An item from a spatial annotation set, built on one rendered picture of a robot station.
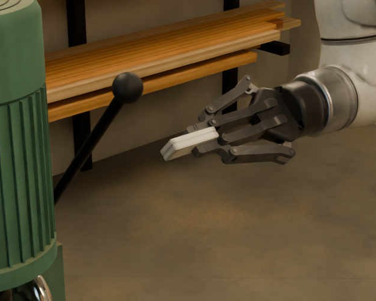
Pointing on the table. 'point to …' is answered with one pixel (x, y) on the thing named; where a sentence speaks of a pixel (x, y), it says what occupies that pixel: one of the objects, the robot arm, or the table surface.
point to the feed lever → (127, 80)
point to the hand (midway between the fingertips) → (190, 143)
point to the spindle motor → (18, 147)
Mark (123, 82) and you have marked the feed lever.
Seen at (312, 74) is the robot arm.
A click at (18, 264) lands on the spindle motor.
